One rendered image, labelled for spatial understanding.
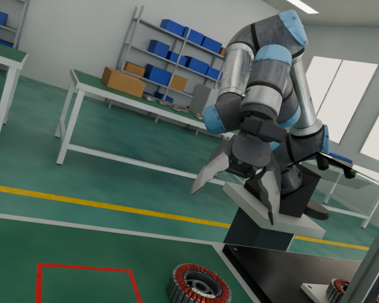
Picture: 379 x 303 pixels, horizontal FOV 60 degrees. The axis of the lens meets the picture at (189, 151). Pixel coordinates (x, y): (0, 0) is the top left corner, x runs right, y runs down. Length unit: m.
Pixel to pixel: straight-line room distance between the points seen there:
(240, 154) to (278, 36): 0.57
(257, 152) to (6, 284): 0.44
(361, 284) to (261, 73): 0.40
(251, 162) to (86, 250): 0.34
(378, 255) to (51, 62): 6.73
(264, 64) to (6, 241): 0.56
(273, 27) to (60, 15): 6.09
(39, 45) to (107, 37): 1.26
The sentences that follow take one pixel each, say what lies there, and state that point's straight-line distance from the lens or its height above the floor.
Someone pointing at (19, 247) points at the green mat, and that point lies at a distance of 0.63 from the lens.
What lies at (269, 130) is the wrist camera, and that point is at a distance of 0.52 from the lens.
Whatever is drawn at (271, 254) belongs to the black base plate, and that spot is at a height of 0.77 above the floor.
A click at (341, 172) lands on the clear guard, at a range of 0.79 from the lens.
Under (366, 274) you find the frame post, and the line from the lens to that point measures 0.59.
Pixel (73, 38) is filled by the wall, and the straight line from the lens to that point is 6.98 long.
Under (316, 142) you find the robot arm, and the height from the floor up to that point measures 1.06.
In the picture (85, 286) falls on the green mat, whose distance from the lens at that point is 0.58.
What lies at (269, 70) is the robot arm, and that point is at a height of 1.17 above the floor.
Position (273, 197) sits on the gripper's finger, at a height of 0.97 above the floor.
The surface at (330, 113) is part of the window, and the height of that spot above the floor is 1.49.
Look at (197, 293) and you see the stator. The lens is 0.59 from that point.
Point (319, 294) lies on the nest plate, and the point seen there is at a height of 0.78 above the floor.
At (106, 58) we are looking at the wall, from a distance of 7.06.
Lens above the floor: 1.11
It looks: 12 degrees down
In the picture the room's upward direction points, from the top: 22 degrees clockwise
